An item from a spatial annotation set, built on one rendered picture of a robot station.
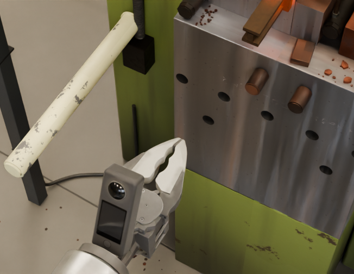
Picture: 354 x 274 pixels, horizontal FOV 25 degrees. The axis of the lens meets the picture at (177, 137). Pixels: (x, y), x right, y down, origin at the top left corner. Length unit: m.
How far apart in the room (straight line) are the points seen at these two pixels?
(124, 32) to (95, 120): 0.69
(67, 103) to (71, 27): 1.02
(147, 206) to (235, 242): 0.84
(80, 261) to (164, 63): 0.91
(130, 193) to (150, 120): 1.07
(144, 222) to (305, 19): 0.46
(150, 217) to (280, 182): 0.58
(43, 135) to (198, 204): 0.42
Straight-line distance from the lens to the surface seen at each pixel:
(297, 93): 1.29
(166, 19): 1.69
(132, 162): 1.05
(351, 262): 2.10
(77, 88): 1.60
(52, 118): 1.56
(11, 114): 1.86
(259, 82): 1.30
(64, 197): 2.21
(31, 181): 2.10
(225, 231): 1.82
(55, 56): 2.51
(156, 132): 2.04
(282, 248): 1.76
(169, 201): 1.02
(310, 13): 1.27
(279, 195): 1.59
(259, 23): 1.20
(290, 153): 1.46
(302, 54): 1.28
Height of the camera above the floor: 1.89
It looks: 55 degrees down
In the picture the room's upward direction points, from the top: straight up
